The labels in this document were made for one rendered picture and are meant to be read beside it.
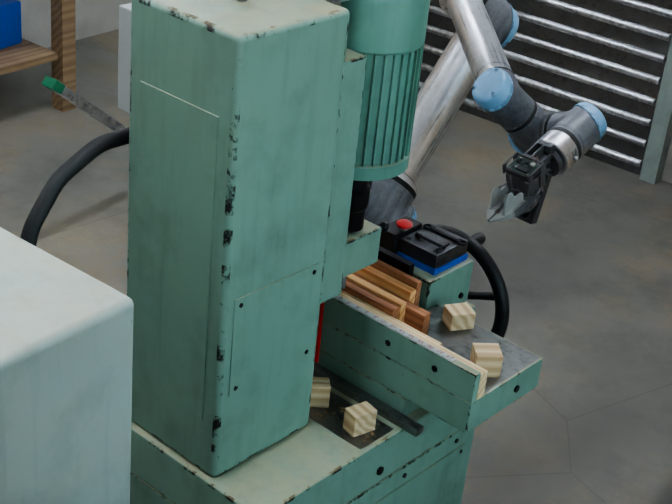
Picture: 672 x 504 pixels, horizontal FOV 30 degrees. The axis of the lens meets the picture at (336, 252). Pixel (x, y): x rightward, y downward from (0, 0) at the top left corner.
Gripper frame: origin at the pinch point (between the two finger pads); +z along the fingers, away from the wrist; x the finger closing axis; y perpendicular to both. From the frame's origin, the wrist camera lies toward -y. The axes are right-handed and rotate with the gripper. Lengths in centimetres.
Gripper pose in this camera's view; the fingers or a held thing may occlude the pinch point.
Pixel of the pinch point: (492, 220)
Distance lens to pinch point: 260.1
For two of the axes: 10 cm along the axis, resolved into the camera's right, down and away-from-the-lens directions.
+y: -1.4, -7.2, -6.8
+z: -6.6, 5.8, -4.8
